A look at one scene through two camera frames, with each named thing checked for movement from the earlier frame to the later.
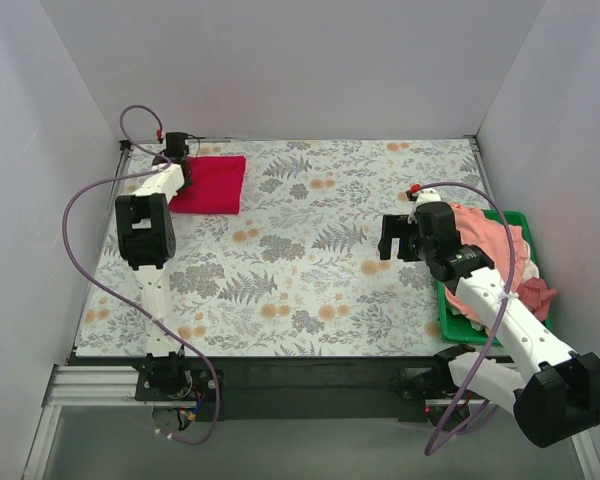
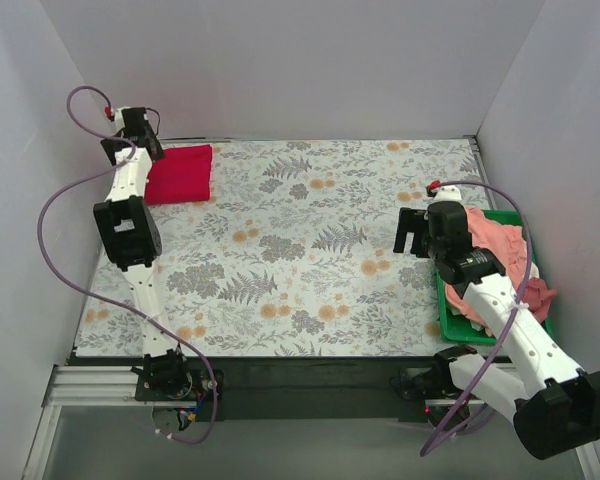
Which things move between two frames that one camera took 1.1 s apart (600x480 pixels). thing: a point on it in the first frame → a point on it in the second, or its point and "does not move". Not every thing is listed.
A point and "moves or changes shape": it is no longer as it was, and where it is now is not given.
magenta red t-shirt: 217,187 moves or changes shape
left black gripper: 176,147 → 115,148
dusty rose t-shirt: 536,296 does not move
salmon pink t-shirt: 488,233 does not move
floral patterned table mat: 278,245 does not move
